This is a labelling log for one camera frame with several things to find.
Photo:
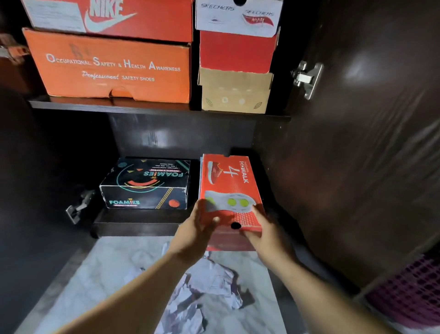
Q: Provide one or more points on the person's left hand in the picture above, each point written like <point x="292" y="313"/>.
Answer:
<point x="189" y="241"/>

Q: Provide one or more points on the person's right hand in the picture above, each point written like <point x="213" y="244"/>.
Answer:
<point x="271" y="244"/>

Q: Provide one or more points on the white paper pile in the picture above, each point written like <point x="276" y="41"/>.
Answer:
<point x="213" y="278"/>

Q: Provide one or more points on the red GoWalk shoebox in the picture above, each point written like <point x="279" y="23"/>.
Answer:
<point x="240" y="189"/>

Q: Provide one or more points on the black Foamies shoebox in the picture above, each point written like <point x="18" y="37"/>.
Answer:
<point x="113" y="192"/>

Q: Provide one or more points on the dark wooden cabinet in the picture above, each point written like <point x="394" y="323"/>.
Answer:
<point x="343" y="137"/>

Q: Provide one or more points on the tan cardboard shoebox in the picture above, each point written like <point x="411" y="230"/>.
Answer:
<point x="213" y="82"/>

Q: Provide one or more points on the red small shoebox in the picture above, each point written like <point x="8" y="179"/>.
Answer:
<point x="237" y="51"/>

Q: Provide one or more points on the orange shoe box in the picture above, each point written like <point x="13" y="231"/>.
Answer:
<point x="68" y="82"/>

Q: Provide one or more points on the white Skechers shoebox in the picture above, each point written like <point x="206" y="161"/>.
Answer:
<point x="223" y="25"/>

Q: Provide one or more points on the red and white shoe box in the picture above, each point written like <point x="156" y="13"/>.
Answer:
<point x="165" y="20"/>

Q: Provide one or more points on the person's left forearm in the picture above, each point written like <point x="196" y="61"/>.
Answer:
<point x="137" y="299"/>

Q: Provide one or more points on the person's right forearm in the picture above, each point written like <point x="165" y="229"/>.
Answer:
<point x="326" y="302"/>

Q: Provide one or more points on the silver cabinet hinge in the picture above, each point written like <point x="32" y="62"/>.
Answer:
<point x="77" y="208"/>
<point x="13" y="51"/>
<point x="311" y="79"/>

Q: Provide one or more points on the pink plastic waste basket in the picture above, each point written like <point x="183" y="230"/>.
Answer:
<point x="409" y="292"/>

